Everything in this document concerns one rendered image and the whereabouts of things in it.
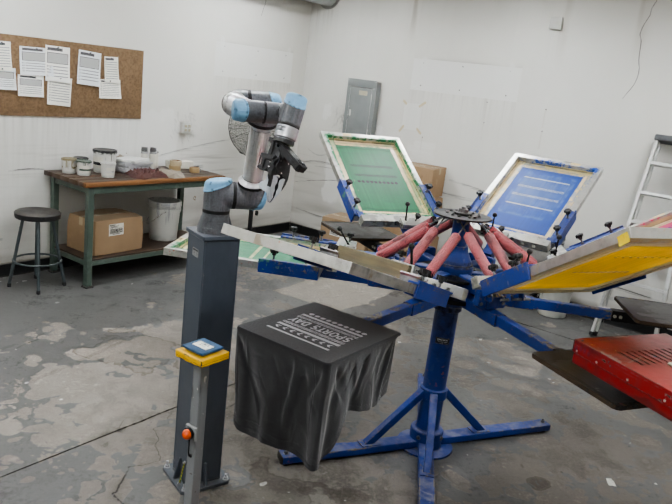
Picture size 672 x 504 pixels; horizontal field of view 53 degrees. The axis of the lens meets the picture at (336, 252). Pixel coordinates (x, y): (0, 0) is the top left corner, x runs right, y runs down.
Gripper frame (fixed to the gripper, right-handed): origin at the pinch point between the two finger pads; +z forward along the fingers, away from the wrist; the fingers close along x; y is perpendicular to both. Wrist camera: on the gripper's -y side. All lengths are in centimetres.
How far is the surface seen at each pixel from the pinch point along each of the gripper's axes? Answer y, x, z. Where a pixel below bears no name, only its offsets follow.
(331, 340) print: -10, -45, 43
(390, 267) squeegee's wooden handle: -10, -72, 10
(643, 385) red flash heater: -113, -66, 23
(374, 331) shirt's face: -15, -66, 36
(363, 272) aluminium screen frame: -29.1, -20.8, 14.4
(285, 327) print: 9, -41, 44
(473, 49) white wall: 169, -429, -221
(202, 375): 10, -4, 64
